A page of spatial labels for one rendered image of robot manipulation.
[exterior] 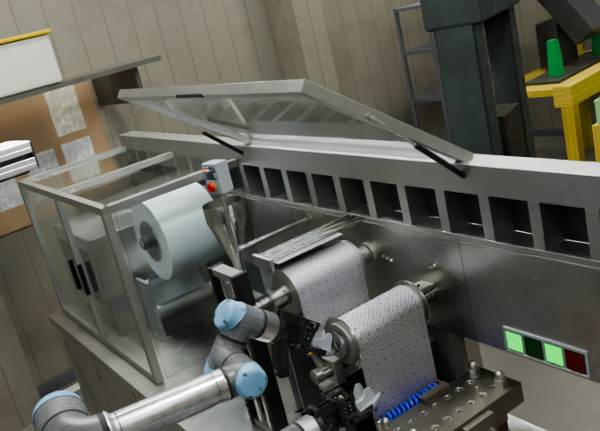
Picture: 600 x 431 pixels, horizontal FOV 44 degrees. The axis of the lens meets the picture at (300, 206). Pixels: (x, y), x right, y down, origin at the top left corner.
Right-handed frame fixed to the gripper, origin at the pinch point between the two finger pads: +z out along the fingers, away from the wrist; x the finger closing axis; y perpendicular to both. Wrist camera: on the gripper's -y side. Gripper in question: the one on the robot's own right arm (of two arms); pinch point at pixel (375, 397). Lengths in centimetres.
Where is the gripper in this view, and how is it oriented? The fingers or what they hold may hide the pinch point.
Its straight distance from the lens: 204.9
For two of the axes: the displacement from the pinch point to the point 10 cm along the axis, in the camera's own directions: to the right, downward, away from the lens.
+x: -5.6, -1.1, 8.2
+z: 8.0, -3.4, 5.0
